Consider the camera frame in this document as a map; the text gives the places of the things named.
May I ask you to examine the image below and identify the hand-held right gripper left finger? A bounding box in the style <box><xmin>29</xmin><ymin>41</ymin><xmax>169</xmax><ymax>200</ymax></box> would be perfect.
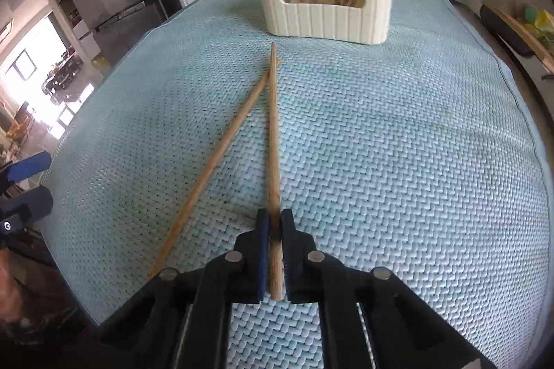
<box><xmin>97</xmin><ymin>208</ymin><xmax>272</xmax><ymax>369</ymax></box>

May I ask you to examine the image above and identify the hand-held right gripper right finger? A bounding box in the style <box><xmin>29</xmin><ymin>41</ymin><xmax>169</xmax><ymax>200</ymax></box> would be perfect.
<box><xmin>280</xmin><ymin>208</ymin><xmax>499</xmax><ymax>369</ymax></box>

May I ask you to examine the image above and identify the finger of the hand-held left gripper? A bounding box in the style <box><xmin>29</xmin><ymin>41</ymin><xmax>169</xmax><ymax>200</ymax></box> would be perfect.
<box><xmin>0</xmin><ymin>186</ymin><xmax>54</xmax><ymax>239</ymax></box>
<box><xmin>0</xmin><ymin>151</ymin><xmax>53</xmax><ymax>185</ymax></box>

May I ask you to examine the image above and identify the wooden chopstick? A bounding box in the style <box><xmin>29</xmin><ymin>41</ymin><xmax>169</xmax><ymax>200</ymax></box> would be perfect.
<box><xmin>147</xmin><ymin>58</ymin><xmax>282</xmax><ymax>281</ymax></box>
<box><xmin>267</xmin><ymin>42</ymin><xmax>284</xmax><ymax>301</ymax></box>

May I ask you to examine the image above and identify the person's left hand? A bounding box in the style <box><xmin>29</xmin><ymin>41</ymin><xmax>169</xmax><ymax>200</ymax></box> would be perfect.
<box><xmin>0</xmin><ymin>251</ymin><xmax>24</xmax><ymax>322</ymax></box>

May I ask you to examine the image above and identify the light blue woven mat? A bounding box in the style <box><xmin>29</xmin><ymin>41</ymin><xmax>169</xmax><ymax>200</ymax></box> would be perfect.
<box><xmin>41</xmin><ymin>0</ymin><xmax>548</xmax><ymax>369</ymax></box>

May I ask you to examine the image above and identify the black tray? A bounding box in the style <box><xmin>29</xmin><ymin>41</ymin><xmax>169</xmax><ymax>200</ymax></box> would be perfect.
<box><xmin>479</xmin><ymin>3</ymin><xmax>538</xmax><ymax>59</ymax></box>

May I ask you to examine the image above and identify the wooden cutting board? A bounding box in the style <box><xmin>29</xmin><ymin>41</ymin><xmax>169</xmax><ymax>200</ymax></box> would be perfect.
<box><xmin>493</xmin><ymin>7</ymin><xmax>554</xmax><ymax>75</ymax></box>

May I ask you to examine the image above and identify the yellow green sponge bundle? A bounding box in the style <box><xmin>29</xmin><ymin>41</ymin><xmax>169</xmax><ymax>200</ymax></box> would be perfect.
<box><xmin>523</xmin><ymin>6</ymin><xmax>554</xmax><ymax>42</ymax></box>

